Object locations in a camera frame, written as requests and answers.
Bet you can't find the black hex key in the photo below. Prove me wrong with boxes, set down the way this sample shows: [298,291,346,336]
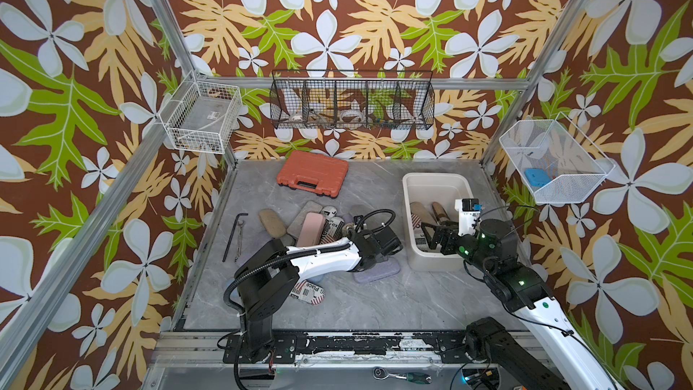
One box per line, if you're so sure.
[222,212,250,264]

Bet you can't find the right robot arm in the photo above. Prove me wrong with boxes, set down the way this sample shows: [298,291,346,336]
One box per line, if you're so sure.
[410,199,621,389]

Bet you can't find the newspaper print glasses case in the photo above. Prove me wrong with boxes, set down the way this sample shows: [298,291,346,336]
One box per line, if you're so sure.
[413,227,435,252]

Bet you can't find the white wire basket left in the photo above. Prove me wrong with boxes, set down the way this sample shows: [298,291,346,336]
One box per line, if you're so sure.
[159,73,243,155]

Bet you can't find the black wire basket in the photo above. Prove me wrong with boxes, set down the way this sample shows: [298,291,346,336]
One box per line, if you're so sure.
[268,70,435,130]

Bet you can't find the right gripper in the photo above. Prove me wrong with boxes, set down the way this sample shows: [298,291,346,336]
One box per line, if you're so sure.
[421,219,496,279]

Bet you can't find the pink glasses case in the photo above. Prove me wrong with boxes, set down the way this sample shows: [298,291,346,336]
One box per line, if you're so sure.
[296,212,326,247]

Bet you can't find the flag print glasses case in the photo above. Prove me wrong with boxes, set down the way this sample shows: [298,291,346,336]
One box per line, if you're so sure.
[290,280,325,305]

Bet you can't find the red plastic tool case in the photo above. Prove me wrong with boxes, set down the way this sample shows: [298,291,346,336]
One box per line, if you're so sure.
[276,151,348,199]

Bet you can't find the plaid glasses case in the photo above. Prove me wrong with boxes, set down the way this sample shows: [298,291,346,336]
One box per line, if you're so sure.
[431,201,455,226]

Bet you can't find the ratchet wrench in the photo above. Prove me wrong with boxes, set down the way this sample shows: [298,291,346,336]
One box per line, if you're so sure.
[372,368,432,385]

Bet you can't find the blue object in basket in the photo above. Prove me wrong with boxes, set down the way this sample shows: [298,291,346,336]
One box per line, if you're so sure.
[524,168,552,189]

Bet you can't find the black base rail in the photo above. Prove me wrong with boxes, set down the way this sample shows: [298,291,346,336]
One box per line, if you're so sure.
[219,330,488,365]

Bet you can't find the purple glasses case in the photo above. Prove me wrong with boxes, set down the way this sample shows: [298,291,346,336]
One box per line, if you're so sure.
[236,231,273,267]

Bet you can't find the lavender glasses case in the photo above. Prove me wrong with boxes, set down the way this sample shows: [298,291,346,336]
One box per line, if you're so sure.
[353,259,401,285]

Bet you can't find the cream plastic storage box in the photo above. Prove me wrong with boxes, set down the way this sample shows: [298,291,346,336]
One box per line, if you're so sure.
[402,173,475,272]

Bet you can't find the white mesh basket right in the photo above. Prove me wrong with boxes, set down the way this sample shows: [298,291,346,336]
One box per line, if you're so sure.
[500,114,615,205]

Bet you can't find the light grey glasses case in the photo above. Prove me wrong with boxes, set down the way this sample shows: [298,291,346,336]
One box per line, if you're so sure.
[287,200,323,239]

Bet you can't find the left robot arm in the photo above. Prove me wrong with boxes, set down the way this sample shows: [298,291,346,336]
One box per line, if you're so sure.
[223,209,402,363]

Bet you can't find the tan glasses case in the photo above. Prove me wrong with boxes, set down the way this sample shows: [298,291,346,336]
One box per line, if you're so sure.
[258,209,287,238]

